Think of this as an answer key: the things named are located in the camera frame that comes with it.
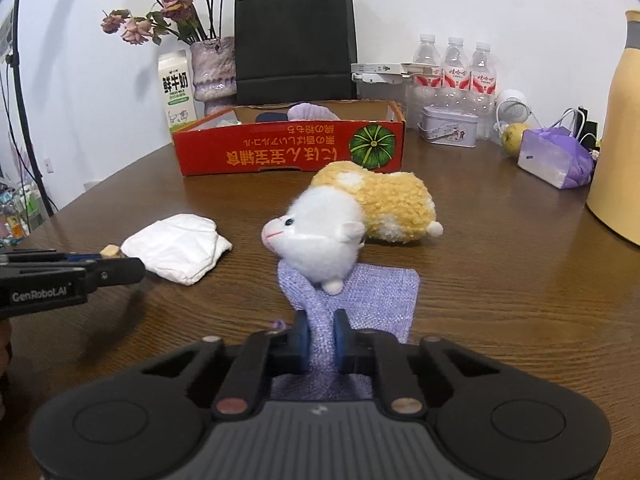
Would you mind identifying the purple speckled ceramic vase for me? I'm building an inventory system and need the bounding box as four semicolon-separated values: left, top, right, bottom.
190;36;237;118

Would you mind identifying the fluffy purple slipper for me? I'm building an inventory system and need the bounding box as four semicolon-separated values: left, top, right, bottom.
287;102;332;122

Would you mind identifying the black light stand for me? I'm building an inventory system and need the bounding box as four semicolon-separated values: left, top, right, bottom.
10;0;59;216

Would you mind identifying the yellow thermos bottle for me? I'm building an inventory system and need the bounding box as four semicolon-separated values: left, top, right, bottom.
586;9;640;247

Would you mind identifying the clear water bottle red label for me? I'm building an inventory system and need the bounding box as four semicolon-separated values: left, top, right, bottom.
442;36;472;95
470;41;499;97
414;34;444;92

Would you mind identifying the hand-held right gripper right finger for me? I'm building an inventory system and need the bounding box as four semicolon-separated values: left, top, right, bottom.
332;308;501;417

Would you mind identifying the red cardboard box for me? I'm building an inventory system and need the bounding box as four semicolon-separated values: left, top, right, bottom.
172;100;406;177

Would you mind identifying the yellow pear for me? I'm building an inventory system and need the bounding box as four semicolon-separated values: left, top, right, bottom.
501;122;531;155

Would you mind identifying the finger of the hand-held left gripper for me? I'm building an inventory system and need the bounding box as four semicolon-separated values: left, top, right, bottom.
82;257;147;289
0;249;106;264

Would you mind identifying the white and green milk carton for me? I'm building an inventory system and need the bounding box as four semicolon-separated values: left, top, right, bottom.
157;50;196;135

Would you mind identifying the white cable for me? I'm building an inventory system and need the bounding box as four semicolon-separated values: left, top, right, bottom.
547;107;598;150

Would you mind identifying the small white round speaker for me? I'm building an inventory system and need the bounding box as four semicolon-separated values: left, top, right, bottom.
495;89;531;133

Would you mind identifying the black charger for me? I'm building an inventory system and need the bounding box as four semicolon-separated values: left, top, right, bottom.
575;106;601;149

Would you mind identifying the white and yellow plush hamster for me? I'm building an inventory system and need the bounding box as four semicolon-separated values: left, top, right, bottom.
261;161;445;295

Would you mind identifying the flat white cardboard box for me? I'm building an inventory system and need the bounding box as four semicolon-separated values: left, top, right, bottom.
351;62;443;86

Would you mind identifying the clear plastic container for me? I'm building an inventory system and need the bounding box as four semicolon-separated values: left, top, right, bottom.
357;82;409;128

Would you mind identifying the purple knitted cloth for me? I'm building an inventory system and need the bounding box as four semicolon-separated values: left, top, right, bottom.
272;260;420;402

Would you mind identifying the white folded cloth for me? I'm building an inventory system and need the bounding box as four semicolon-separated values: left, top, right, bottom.
121;213;233;287

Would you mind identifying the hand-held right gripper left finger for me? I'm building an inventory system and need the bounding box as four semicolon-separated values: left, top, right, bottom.
142;310;313;418

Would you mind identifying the black paper bag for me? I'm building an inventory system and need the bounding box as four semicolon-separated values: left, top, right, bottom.
234;0;359;106

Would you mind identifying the small printed tin box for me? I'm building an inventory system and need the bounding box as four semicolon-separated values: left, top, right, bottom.
416;105;480;149

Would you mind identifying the purple plastic bag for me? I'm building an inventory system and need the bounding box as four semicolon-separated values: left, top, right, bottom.
517;127;595;190

